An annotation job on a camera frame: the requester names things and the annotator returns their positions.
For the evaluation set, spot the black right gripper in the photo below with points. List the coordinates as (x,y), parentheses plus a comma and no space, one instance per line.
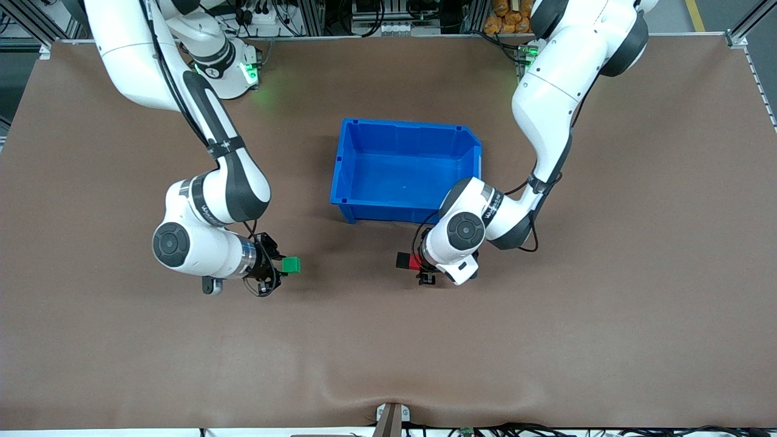
(263,261)

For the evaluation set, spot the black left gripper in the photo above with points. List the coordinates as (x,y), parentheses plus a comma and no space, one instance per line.
(420,262)

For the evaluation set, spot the red cube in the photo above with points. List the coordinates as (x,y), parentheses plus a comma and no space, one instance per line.
(416,261)

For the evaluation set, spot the green cube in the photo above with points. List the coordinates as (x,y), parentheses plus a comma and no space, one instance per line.
(292,265)

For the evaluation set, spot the black cube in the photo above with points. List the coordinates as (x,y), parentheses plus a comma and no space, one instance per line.
(403,261)

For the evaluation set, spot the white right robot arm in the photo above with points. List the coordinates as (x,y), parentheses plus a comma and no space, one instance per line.
(200,249)

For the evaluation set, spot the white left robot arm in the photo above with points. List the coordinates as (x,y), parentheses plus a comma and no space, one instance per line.
(546,103)

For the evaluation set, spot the brown table mat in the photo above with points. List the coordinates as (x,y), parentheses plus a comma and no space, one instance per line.
(388,340)

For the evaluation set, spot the blue plastic bin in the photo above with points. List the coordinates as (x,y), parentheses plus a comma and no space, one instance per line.
(400,176)

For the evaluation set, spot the white power strip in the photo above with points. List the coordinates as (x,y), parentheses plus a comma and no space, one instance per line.
(258,17)

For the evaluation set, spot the orange snack bags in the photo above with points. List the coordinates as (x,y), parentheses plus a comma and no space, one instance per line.
(507,15)

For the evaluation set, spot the grey round-ended camera box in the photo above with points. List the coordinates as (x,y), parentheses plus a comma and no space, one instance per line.
(212,285)

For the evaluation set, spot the metal table edge bracket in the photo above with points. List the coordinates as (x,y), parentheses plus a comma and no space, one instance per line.
(391,419)

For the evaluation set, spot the aluminium frame post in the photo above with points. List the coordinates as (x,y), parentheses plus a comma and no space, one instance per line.
(749,24)
(27,21)

